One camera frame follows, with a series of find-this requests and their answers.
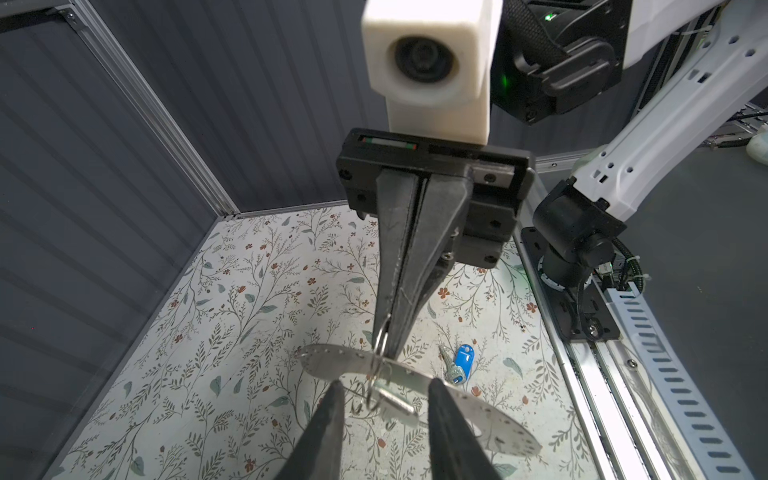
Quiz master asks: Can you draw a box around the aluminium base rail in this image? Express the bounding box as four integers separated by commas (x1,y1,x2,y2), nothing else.
515,178,753,479

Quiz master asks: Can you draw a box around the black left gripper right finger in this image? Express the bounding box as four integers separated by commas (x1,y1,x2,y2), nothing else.
428,379,500,480

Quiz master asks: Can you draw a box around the mint green key tag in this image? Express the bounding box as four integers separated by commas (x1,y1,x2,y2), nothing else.
374,387,418,418

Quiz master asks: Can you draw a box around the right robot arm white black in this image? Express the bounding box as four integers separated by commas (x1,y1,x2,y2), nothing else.
336,1,767,359

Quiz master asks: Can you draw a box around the perforated metal ring plate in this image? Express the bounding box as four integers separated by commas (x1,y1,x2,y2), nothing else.
297,344,542,457

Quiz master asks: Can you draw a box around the blue key tag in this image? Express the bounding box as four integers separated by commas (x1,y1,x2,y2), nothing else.
449,344,475,385

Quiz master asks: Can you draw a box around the aluminium frame corner post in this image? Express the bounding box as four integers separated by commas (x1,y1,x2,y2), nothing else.
54,0,241,216

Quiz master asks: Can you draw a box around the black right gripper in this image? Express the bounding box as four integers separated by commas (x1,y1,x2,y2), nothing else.
336,128,535,359

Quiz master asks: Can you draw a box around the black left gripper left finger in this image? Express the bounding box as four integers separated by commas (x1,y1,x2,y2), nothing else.
276,380,345,479

